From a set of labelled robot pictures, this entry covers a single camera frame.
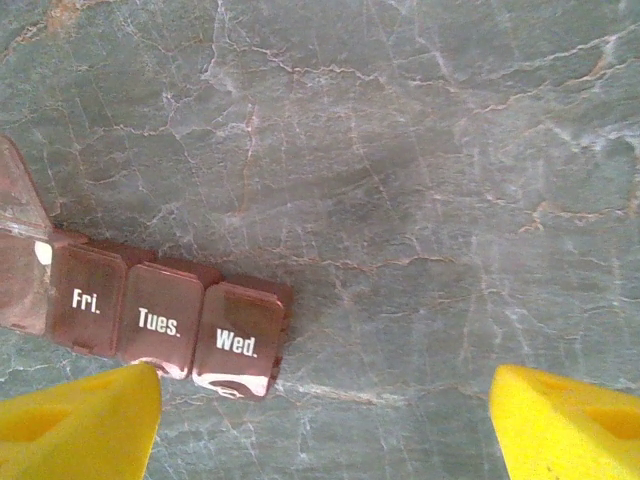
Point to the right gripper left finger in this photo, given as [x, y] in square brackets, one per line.
[75, 430]

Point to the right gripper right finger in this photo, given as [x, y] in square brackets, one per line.
[570, 430]

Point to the brown weekly pill organizer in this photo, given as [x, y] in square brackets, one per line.
[160, 310]

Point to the white round pill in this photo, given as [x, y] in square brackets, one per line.
[43, 252]

